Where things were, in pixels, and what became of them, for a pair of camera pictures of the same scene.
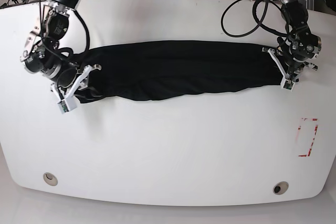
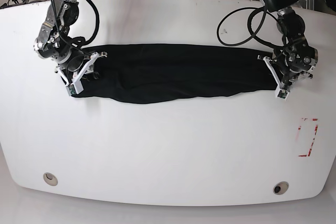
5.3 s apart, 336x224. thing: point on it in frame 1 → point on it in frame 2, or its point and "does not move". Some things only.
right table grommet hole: x=281 y=188 does not move
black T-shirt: x=156 y=71 does not move
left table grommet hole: x=50 y=179 does not move
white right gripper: x=272 y=52 → x=282 y=92
